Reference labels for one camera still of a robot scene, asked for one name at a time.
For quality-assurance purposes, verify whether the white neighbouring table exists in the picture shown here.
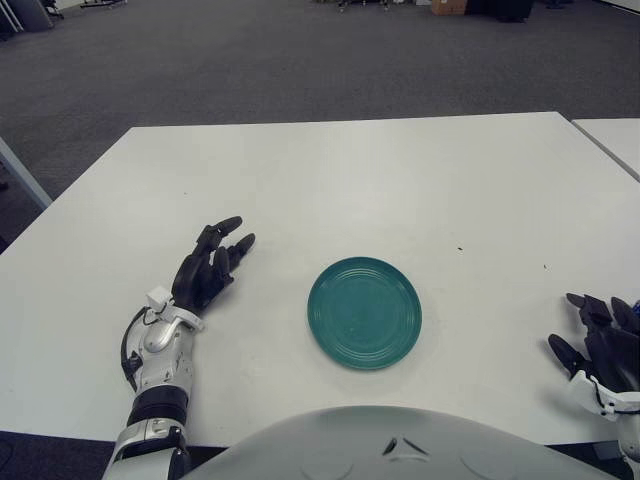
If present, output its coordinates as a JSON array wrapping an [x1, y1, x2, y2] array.
[[570, 117, 640, 182]]

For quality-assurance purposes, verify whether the grey robot torso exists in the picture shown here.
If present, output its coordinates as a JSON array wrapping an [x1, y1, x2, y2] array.
[[187, 405, 621, 480]]

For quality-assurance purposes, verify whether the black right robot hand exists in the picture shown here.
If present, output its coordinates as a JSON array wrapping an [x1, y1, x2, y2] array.
[[547, 292, 640, 394]]

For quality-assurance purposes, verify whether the round green plate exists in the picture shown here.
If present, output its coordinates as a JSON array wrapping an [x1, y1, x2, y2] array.
[[306, 256, 424, 372]]

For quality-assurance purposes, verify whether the grey edged side table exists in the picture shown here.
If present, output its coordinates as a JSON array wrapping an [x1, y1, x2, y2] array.
[[0, 135, 54, 209]]

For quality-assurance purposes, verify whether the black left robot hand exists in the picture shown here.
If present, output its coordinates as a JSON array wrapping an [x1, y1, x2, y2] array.
[[170, 215, 257, 315]]

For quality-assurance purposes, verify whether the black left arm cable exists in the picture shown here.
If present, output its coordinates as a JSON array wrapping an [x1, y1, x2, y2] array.
[[118, 307, 151, 396]]

